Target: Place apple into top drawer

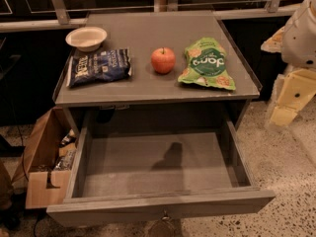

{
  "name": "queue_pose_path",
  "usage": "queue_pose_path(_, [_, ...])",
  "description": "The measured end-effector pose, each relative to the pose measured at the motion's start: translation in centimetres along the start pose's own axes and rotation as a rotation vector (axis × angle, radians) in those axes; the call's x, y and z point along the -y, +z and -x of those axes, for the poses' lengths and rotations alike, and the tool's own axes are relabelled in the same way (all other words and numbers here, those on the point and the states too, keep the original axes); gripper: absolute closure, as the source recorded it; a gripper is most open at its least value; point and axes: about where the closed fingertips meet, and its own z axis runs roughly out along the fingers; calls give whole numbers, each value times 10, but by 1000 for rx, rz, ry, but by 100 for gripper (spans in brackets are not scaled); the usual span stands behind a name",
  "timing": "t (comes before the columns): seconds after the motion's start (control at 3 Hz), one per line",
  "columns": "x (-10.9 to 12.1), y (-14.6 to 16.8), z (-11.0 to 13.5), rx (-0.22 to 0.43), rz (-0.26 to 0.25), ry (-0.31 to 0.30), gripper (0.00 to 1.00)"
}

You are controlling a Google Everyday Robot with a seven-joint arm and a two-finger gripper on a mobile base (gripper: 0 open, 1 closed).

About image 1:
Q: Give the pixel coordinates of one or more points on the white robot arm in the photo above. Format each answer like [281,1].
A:
[296,42]

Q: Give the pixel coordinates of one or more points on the snack packets in box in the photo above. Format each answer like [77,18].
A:
[66,152]

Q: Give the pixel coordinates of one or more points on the blue chip bag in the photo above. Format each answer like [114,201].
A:
[99,66]

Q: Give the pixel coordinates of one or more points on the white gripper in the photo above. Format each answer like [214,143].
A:
[300,44]

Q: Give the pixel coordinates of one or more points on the open grey top drawer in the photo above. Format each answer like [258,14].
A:
[125,177]

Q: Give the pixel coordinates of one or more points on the red apple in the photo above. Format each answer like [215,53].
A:
[163,60]

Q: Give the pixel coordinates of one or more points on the white paper bowl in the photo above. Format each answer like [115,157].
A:
[86,39]

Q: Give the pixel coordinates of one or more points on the wooden side box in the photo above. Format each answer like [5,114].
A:
[46,186]

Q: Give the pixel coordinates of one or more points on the grey cabinet with top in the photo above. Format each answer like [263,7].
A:
[141,34]

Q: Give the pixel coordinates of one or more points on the green snack bag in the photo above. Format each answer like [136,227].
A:
[206,65]

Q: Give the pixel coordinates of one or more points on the metal window railing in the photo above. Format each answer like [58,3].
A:
[35,15]

